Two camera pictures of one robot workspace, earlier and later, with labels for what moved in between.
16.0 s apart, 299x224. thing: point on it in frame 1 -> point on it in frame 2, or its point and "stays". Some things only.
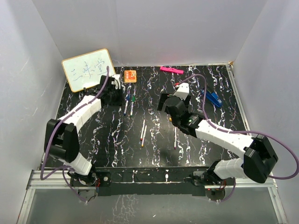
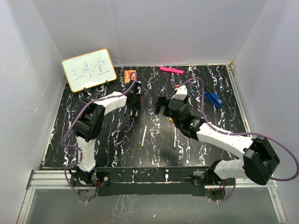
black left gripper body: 117,97 -> 136,105
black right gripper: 164,96 stays
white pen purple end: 174,138 stays
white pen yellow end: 144,135 stays
